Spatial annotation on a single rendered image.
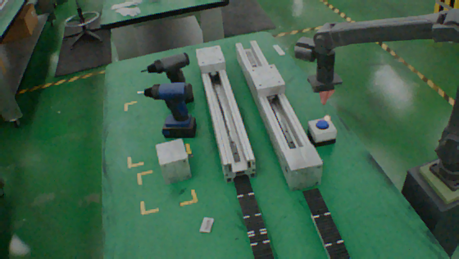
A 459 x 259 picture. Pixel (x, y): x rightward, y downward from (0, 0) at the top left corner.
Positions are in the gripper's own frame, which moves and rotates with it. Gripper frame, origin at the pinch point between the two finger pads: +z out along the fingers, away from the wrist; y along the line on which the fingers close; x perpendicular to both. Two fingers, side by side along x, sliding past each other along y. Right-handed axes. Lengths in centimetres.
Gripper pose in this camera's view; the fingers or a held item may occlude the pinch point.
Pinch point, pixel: (323, 102)
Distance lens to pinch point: 130.4
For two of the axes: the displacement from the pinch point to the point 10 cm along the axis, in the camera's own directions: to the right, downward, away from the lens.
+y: -9.8, 1.7, -0.9
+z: 0.9, 8.1, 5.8
